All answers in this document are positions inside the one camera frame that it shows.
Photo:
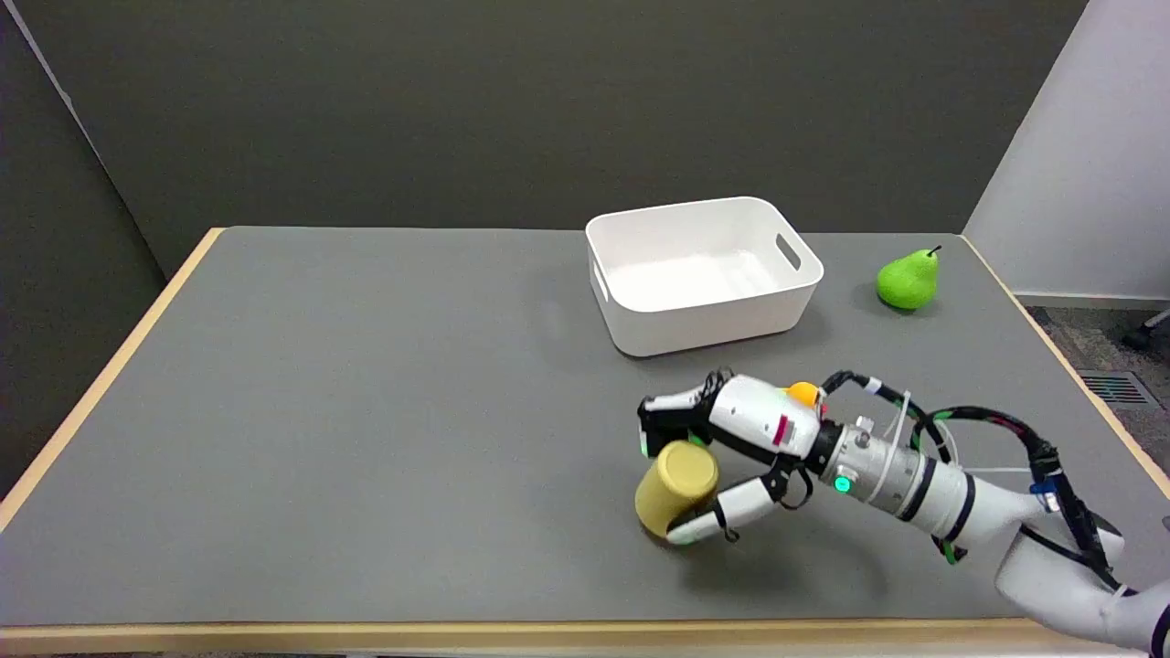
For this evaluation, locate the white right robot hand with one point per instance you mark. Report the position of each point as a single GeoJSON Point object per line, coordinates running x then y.
{"type": "Point", "coordinates": [759, 416]}

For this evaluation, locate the yellow cup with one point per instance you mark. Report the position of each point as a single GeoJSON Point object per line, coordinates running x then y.
{"type": "Point", "coordinates": [675, 484]}

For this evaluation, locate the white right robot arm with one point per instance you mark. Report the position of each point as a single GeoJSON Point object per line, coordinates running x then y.
{"type": "Point", "coordinates": [960, 498]}

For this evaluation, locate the white plastic box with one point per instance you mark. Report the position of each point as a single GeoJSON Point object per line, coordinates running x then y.
{"type": "Point", "coordinates": [702, 274]}

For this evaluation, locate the orange ball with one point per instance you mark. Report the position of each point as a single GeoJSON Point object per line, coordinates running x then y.
{"type": "Point", "coordinates": [805, 394]}

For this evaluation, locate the green pear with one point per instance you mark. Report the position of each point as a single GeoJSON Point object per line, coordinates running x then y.
{"type": "Point", "coordinates": [908, 279]}

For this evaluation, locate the floor vent grille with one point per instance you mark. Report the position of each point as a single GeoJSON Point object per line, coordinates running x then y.
{"type": "Point", "coordinates": [1116, 388]}

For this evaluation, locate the black chair caster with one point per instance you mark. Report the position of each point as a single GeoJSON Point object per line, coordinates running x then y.
{"type": "Point", "coordinates": [1145, 332]}

